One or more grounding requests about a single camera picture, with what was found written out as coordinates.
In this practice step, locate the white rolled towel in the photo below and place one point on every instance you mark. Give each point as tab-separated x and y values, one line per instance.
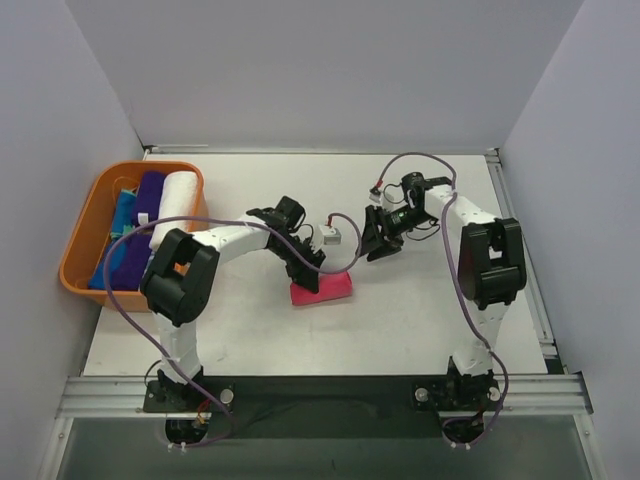
178	198

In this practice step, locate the pink towel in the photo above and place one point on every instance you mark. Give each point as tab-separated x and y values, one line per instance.
331	287

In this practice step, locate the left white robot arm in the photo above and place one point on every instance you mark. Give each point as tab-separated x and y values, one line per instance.
178	283

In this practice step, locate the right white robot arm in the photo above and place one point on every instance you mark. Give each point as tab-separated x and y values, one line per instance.
485	254

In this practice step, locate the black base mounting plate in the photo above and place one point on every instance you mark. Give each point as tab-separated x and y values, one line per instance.
322	421

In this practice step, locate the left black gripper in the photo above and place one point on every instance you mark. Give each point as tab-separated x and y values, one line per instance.
302	263

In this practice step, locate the orange plastic basket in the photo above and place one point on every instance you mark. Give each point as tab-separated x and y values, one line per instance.
90	235

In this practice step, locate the blue rolled towel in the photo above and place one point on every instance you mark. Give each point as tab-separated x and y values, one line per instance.
121	224

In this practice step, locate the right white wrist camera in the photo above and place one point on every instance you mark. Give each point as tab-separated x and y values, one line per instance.
384	200

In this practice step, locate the dark purple rolled towel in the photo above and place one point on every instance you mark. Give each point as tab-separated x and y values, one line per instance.
128	275

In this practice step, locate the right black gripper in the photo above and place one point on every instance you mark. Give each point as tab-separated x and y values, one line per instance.
381	230

